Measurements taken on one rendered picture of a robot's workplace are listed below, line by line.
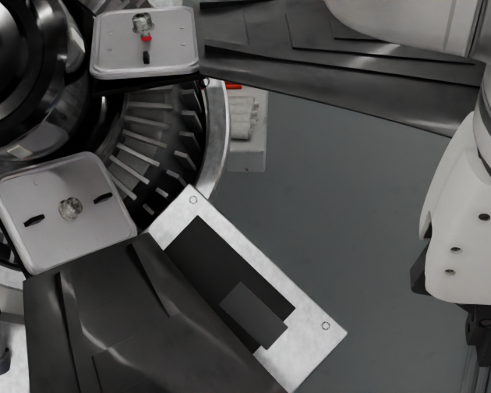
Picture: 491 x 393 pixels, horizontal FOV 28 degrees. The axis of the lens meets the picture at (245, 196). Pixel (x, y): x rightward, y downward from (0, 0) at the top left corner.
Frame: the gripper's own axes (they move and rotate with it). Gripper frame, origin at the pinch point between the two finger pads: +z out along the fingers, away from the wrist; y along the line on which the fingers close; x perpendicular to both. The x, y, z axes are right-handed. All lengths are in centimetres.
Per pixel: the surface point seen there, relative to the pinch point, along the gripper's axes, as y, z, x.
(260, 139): 14, 39, -48
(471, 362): -23, 102, -54
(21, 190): 27.2, -2.7, -6.6
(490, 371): -14, 59, -29
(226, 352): 15.2, 6.6, -1.5
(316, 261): 5, 83, -60
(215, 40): 16.2, -7.7, -14.3
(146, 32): 20.4, -7.4, -15.1
